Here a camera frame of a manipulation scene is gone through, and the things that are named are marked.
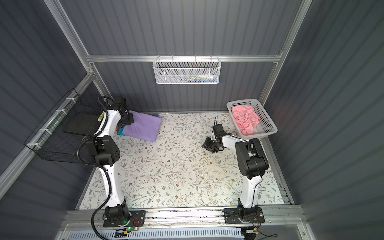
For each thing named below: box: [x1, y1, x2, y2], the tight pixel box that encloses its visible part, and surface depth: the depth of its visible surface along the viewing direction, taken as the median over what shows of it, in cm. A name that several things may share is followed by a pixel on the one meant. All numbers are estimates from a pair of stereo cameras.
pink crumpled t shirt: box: [231, 105, 260, 135], surface depth 114 cm
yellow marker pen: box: [97, 110, 105, 122], surface depth 82 cm
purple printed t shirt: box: [122, 110, 162, 142], surface depth 103 cm
